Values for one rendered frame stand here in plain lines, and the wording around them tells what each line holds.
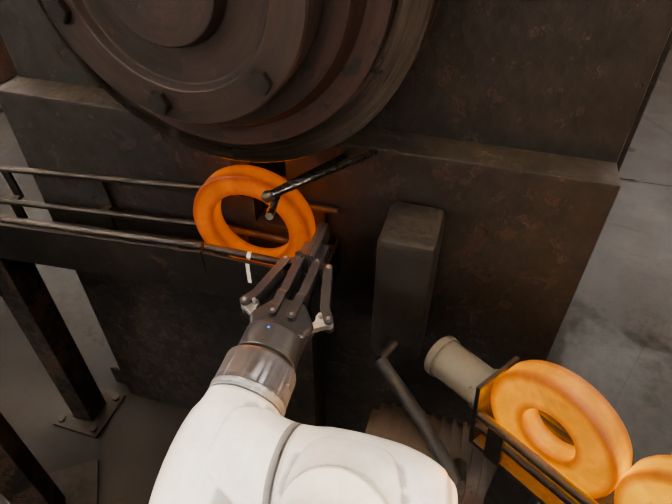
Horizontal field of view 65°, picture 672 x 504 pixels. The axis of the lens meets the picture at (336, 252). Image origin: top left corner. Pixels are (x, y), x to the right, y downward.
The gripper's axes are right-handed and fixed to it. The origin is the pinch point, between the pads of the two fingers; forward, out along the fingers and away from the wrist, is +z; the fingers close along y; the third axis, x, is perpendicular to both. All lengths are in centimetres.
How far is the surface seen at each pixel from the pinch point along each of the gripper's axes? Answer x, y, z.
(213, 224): 0.2, -16.5, -0.2
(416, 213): 5.1, 13.1, 4.9
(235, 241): -4.1, -14.2, 1.1
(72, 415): -73, -69, -9
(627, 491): 0.0, 40.0, -24.0
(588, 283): -82, 64, 83
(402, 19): 32.9, 10.1, 1.0
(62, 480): -72, -60, -25
